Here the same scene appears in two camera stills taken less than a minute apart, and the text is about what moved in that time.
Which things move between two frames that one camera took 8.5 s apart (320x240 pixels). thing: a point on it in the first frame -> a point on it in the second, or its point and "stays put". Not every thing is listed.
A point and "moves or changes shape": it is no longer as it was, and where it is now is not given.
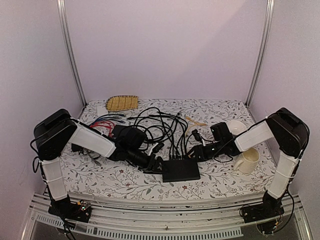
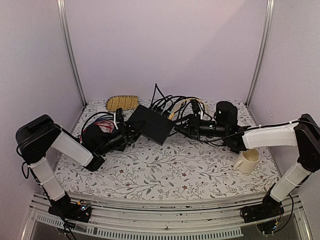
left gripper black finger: (155, 165) -> (133, 131)
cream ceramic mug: (248, 162) stays put
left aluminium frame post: (61, 7) stays put
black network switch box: (176, 170) moves or changes shape
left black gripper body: (137, 160) -> (114, 143)
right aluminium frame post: (263, 52) stays put
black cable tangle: (170, 130) -> (176, 107)
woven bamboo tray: (120, 102) stays put
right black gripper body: (217, 151) -> (210, 131)
